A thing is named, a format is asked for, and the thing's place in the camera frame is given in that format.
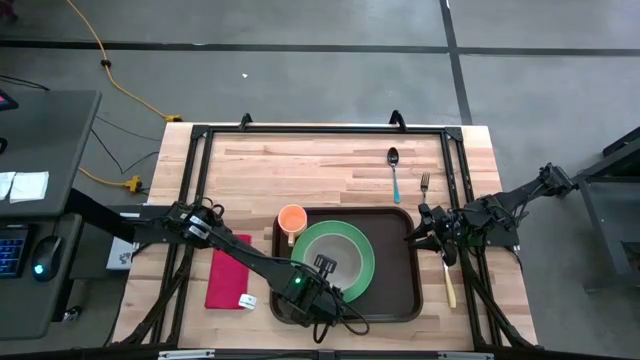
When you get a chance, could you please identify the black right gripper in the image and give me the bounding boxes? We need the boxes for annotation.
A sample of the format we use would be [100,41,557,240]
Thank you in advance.
[405,202,461,267]

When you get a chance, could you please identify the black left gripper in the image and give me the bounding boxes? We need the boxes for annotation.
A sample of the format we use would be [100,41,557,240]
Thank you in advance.
[304,254,346,327]

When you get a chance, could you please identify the grey bowl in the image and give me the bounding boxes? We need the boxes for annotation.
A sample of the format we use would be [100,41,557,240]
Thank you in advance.
[302,232,364,292]

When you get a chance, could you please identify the green plate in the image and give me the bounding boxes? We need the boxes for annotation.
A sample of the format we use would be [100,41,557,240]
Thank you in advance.
[289,219,376,306]

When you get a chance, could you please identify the orange mug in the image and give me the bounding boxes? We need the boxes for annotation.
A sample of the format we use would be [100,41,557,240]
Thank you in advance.
[277,203,309,249]

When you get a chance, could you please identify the spoon with blue handle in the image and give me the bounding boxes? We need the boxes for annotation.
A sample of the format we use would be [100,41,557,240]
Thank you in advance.
[386,146,403,205]

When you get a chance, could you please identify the red cloth napkin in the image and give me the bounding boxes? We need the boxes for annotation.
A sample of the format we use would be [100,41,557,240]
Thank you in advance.
[204,233,258,310]

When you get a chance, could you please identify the dark brown serving tray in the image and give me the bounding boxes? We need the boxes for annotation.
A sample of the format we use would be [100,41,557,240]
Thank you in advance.
[269,206,424,325]

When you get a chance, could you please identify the dark metal stand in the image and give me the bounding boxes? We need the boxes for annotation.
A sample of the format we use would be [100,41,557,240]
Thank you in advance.
[574,124,640,294]

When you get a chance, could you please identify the white printed box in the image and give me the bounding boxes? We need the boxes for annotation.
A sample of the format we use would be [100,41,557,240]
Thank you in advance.
[105,235,139,271]

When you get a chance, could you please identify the black computer mouse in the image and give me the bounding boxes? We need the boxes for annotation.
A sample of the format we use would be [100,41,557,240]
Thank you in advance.
[30,234,65,283]

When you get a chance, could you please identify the white paper sheet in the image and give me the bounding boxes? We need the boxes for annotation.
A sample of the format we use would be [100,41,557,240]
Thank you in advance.
[8,171,51,204]
[0,171,17,201]

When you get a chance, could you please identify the backlit black keyboard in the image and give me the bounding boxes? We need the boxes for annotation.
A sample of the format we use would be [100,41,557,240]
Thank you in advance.
[0,224,31,279]

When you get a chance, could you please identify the dark grey desk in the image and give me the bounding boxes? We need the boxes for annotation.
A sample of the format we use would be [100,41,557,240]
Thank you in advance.
[0,89,103,341]

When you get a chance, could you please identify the device with pink screen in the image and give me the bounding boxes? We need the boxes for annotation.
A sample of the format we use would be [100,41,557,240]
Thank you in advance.
[0,88,20,113]

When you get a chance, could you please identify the knife with cream handle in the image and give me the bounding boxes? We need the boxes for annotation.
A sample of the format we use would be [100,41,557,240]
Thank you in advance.
[441,264,458,310]

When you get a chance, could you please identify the silver frame bracket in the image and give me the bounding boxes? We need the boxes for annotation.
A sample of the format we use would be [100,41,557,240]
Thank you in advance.
[437,351,496,360]
[158,349,216,360]

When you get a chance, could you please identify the short yellow plug cable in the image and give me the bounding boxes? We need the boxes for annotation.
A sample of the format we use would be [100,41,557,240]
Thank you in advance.
[78,167,145,194]

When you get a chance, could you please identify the long yellow extension cable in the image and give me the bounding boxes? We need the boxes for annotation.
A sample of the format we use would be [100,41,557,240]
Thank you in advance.
[64,0,184,124]

